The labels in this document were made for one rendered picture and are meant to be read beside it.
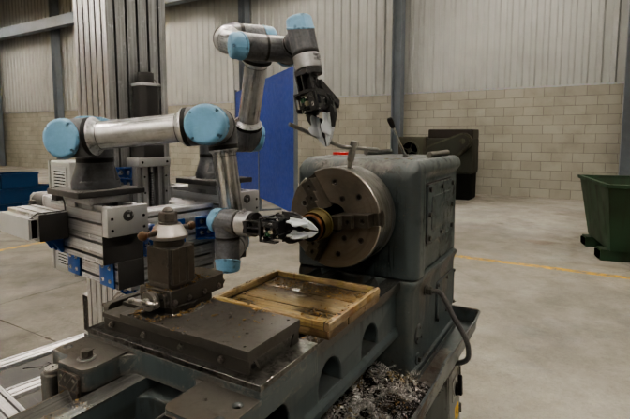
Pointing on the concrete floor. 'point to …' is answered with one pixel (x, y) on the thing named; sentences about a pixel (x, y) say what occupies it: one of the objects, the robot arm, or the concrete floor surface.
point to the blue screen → (274, 143)
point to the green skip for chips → (607, 216)
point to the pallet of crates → (19, 188)
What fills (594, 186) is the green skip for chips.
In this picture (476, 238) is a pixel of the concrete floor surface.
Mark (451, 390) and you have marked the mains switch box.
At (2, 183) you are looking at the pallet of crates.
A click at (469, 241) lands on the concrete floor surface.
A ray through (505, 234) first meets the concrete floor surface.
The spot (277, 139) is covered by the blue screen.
